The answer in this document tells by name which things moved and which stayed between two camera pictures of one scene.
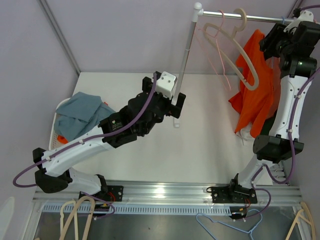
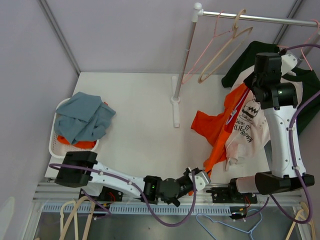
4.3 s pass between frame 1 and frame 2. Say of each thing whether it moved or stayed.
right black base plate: stayed
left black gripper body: moved
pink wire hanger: moved
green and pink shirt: moved
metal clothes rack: stayed
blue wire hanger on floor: stayed
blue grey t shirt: stayed
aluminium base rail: stayed
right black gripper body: moved
